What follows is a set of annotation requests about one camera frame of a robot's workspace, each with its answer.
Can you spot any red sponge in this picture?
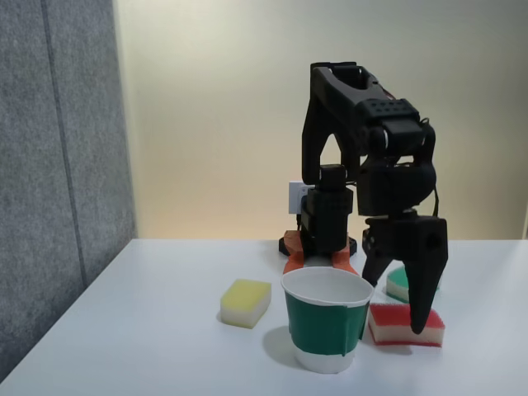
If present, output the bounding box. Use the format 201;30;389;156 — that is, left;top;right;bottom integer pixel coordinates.
368;303;446;348

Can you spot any green sponge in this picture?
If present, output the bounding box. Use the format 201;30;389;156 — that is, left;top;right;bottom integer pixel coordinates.
385;265;444;304

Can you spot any orange table clamp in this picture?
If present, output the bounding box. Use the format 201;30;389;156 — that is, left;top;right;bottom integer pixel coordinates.
282;229;309;276
329;238;359;276

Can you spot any white paper cup green tape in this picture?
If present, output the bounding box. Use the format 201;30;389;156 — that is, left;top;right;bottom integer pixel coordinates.
280;266;375;375

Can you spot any white controller box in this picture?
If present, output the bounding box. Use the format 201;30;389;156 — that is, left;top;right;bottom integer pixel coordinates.
288;180;309;215

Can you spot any yellow sponge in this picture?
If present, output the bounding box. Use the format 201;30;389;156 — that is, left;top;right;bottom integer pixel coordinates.
219;278;273;331

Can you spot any grey felt partition panel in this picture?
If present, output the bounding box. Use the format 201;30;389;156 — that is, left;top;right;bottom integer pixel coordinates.
42;0;138;290
0;0;87;375

